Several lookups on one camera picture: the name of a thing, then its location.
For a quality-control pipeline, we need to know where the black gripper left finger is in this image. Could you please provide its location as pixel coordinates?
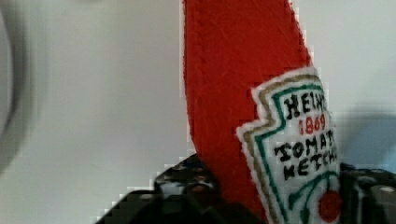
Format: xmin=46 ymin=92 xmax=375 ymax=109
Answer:
xmin=95 ymin=154 xmax=267 ymax=224

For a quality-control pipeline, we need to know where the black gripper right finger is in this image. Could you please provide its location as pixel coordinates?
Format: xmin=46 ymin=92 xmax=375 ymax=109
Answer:
xmin=340 ymin=163 xmax=396 ymax=224

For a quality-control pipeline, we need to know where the red felt ketchup bottle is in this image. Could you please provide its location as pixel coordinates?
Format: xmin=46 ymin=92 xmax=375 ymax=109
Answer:
xmin=182 ymin=0 xmax=342 ymax=224

